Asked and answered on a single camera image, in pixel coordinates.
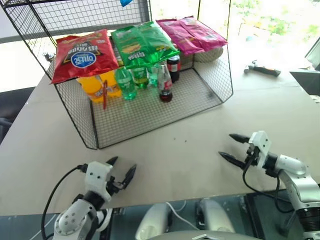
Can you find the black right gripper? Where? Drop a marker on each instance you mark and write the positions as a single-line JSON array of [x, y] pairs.
[[252, 157]]

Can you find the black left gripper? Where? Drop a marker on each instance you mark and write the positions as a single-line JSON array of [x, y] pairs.
[[115, 185]]

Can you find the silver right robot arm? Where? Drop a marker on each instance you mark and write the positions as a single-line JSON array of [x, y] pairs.
[[297, 187]]

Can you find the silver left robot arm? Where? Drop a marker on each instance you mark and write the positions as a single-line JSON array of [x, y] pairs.
[[75, 217]]

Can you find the orange soda bottle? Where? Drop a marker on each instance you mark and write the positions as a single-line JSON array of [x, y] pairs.
[[91, 90], [112, 86]]

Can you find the green plastic soda bottle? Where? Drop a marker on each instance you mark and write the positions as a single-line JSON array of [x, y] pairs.
[[126, 83], [141, 77]]

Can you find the glass cola bottle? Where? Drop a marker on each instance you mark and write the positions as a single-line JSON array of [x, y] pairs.
[[165, 85]]

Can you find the dark plastic cola bottle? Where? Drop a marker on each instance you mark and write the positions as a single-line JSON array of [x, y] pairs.
[[174, 67]]

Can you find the silver rounded robot leg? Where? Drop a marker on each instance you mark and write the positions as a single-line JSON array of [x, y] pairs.
[[215, 215], [152, 220]]

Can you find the grey robot torso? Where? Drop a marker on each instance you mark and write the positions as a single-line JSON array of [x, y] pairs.
[[200, 236]]

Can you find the beige rounded object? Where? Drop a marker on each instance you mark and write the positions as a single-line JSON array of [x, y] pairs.
[[210, 56]]

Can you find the dark monitor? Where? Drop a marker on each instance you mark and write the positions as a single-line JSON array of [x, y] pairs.
[[308, 77]]

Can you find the red chip bag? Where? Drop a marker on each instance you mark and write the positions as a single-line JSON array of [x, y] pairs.
[[82, 57]]

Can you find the green chip bag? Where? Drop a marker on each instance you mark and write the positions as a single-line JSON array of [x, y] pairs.
[[155, 40], [125, 50]]

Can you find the pink chip bag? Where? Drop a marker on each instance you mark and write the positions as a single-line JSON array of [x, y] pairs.
[[175, 35], [202, 32]]

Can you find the small black clip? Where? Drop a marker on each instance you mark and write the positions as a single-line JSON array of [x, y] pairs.
[[48, 57]]

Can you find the blue object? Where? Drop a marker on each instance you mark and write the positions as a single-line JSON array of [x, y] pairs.
[[125, 2]]

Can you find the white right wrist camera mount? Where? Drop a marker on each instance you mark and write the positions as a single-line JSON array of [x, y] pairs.
[[261, 145]]

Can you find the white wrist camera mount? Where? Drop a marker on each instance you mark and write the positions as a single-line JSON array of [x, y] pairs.
[[96, 175], [261, 145]]

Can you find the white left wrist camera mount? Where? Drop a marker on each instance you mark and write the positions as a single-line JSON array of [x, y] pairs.
[[96, 175]]

